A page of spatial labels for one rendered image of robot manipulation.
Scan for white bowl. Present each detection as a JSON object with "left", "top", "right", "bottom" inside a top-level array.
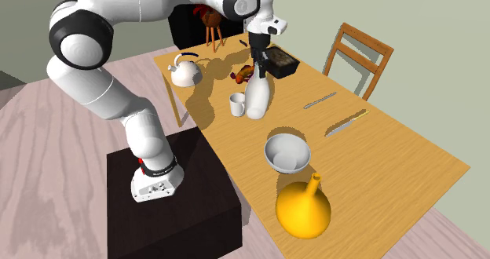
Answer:
[{"left": 264, "top": 133, "right": 313, "bottom": 175}]

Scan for white kettle blue handle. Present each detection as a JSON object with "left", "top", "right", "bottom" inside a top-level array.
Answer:
[{"left": 167, "top": 52, "right": 203, "bottom": 88}]

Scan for wooden table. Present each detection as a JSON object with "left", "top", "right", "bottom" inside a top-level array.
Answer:
[{"left": 153, "top": 32, "right": 471, "bottom": 259}]

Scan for yellow round flask vase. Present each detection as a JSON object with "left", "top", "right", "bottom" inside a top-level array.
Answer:
[{"left": 275, "top": 173, "right": 332, "bottom": 240}]

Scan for wooden chair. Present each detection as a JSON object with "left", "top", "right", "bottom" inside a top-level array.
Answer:
[{"left": 322, "top": 22, "right": 395, "bottom": 102}]

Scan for brown rooster figure wooden legs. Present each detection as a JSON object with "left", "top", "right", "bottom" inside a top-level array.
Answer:
[{"left": 192, "top": 4, "right": 226, "bottom": 53}]

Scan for white mug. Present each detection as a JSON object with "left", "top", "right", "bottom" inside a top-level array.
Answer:
[{"left": 229, "top": 92, "right": 247, "bottom": 118}]

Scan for black loaf pan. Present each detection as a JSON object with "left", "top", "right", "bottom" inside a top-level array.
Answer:
[{"left": 264, "top": 46, "right": 301, "bottom": 80}]

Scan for grey knife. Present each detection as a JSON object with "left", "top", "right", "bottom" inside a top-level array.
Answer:
[{"left": 303, "top": 91, "right": 338, "bottom": 110}]

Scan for dark robot stand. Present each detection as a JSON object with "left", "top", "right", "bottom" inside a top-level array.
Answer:
[{"left": 106, "top": 127, "right": 243, "bottom": 259}]

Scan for orange red toy figure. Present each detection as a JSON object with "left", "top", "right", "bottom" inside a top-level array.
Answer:
[{"left": 229, "top": 64, "right": 255, "bottom": 85}]

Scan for white bottle vase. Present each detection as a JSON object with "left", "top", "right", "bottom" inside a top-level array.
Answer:
[{"left": 244, "top": 73, "right": 271, "bottom": 121}]

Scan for knife with yellow handle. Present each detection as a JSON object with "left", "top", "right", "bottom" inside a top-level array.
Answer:
[{"left": 325, "top": 110, "right": 371, "bottom": 138}]

